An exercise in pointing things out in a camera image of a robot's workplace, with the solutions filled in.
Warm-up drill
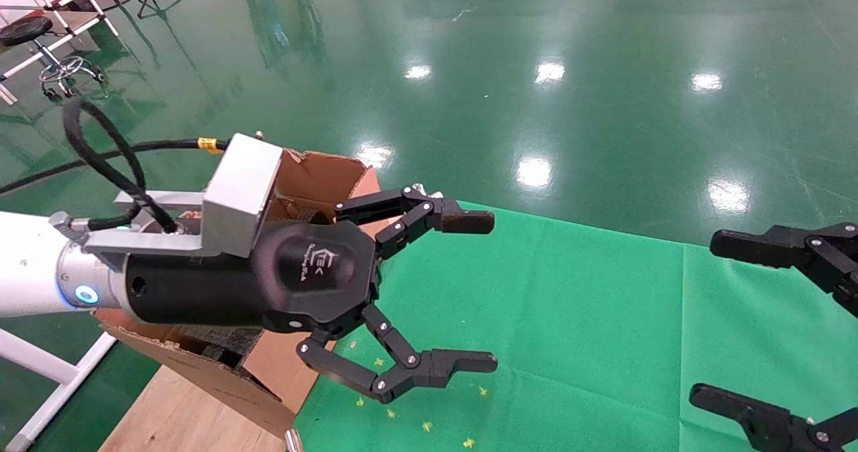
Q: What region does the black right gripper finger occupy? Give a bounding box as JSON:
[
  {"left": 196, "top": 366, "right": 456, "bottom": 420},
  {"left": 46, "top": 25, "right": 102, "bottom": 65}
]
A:
[
  {"left": 709, "top": 223, "right": 858, "bottom": 319},
  {"left": 689, "top": 385, "right": 858, "bottom": 452}
]

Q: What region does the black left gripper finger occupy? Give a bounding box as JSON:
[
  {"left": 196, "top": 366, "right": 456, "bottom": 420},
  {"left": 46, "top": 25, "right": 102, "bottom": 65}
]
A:
[
  {"left": 296, "top": 304, "right": 499, "bottom": 404},
  {"left": 334, "top": 185, "right": 496, "bottom": 260}
]

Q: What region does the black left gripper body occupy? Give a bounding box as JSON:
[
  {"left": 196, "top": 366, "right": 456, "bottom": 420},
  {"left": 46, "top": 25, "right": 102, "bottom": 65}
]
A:
[{"left": 123, "top": 221, "right": 384, "bottom": 336}]

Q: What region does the large open cardboard carton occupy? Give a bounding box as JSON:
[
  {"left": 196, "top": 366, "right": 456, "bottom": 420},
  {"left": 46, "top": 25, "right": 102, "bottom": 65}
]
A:
[{"left": 93, "top": 147, "right": 383, "bottom": 439}]

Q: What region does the black foam block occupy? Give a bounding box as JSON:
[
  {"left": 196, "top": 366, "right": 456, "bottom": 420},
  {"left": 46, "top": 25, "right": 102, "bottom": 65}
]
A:
[{"left": 178, "top": 326, "right": 263, "bottom": 365}]

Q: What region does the green table cloth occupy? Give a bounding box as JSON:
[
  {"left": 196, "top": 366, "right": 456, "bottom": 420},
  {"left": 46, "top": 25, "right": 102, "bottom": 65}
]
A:
[{"left": 295, "top": 201, "right": 858, "bottom": 452}]

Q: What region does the white pipe rack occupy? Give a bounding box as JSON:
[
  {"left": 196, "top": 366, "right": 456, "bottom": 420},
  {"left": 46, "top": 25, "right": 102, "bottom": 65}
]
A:
[{"left": 0, "top": 0, "right": 121, "bottom": 104}]

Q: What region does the black round wheeled stool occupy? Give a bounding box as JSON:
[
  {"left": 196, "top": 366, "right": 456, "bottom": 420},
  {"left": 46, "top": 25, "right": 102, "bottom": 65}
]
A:
[{"left": 0, "top": 15, "right": 108, "bottom": 101}]

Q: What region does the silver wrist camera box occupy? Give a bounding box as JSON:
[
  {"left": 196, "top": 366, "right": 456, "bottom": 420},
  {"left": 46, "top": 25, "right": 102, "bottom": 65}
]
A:
[{"left": 80, "top": 133, "right": 282, "bottom": 260}]

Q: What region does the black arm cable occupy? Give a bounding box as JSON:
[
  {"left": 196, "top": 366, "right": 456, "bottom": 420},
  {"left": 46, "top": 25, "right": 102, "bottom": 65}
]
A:
[{"left": 0, "top": 98, "right": 229, "bottom": 235}]

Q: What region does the white table leg frame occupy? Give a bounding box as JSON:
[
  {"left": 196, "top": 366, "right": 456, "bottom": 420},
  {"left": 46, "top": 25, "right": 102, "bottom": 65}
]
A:
[{"left": 0, "top": 328, "right": 118, "bottom": 452}]

